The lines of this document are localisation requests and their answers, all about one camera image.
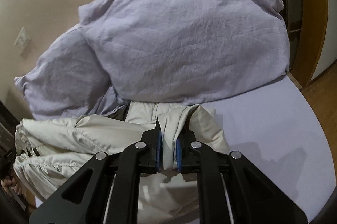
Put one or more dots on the person's left hand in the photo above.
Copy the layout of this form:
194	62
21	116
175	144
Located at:
11	183

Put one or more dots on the white puffer jacket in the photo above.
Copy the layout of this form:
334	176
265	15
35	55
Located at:
49	152

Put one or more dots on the right lavender pillow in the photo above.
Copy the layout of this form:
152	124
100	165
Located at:
189	51

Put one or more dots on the white wall socket plate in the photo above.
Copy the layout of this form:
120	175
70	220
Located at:
22	41

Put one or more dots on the lavender bed sheet mattress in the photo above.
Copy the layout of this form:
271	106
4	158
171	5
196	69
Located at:
276	129

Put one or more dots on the lavender pillow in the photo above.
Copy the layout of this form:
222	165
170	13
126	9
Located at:
189	51
68	82

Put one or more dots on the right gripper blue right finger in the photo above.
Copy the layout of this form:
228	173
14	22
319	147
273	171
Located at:
178	154

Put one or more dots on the left lavender pillow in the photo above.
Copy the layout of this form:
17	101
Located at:
68	82

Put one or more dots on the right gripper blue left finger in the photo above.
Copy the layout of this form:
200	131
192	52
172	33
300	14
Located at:
158	150

